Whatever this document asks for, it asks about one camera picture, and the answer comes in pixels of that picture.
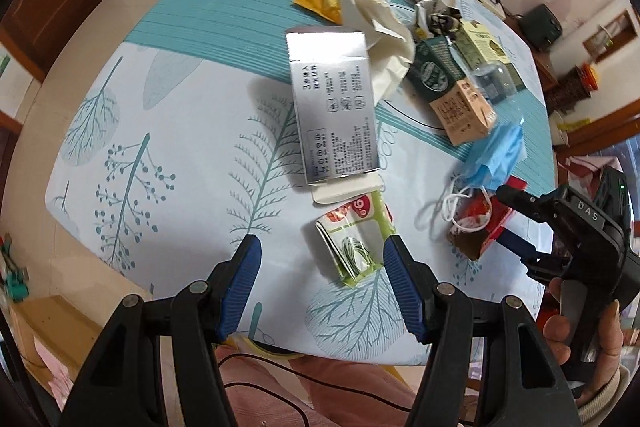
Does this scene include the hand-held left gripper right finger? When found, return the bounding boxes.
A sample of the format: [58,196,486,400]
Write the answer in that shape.
[382,234,583,427]

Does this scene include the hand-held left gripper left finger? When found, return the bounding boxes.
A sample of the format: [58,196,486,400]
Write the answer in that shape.
[60,234,263,427]

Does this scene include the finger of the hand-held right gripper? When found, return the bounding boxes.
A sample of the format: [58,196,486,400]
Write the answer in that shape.
[500,228,572,280]
[495,184,557,224]

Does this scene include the torn red cardboard box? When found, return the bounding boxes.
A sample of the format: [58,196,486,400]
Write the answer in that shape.
[447,177,528,262]

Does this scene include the blue face mask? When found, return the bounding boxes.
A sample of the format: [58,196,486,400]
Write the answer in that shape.
[417,122,526,233]

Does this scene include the dark trash bin yellow rim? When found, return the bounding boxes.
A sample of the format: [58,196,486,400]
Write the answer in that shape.
[227,334,308,362]

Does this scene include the green and red wrapper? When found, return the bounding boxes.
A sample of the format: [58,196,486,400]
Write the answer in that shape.
[315,192,398,288]

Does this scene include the small brown carton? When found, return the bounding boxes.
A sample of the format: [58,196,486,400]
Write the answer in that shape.
[429,77,498,146]

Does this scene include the cream and green cardboard box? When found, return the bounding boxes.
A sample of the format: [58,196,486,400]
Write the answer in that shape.
[455,21,526,98]

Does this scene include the silver cardboard box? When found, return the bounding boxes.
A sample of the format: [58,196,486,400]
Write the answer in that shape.
[285,27,383,206]

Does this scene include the person's right forearm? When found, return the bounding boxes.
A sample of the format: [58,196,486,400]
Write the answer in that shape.
[575,364,633,425]

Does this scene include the person's right hand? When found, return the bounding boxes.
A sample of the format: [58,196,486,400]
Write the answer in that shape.
[542,278,626,392]

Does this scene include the dark brown basket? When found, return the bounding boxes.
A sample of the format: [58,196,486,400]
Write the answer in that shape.
[544,64,601,116]

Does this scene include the person's pink pants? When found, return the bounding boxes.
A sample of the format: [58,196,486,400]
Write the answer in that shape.
[215,344,481,427]

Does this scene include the clear plastic bottle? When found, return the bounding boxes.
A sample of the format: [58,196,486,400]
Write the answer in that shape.
[467,61,526,128]

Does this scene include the dark green cardboard box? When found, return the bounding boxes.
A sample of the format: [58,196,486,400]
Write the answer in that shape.
[404,36,468,105]

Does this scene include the dark green bag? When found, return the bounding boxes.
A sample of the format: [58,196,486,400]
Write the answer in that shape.
[520,4,561,52]

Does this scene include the leaf-print tablecloth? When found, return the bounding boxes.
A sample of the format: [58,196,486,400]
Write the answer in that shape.
[45,0,558,365]

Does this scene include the crumpled black and white wrapper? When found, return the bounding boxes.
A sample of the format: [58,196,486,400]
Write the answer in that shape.
[414,0,466,40]

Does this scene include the crumpled white paper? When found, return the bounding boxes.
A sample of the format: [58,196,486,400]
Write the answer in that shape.
[332,0,416,102]

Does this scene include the black cable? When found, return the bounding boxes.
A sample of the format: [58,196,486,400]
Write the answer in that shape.
[215,352,476,427]

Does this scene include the framed wall niche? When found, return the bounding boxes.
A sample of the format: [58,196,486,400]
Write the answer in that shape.
[582,9,636,62]

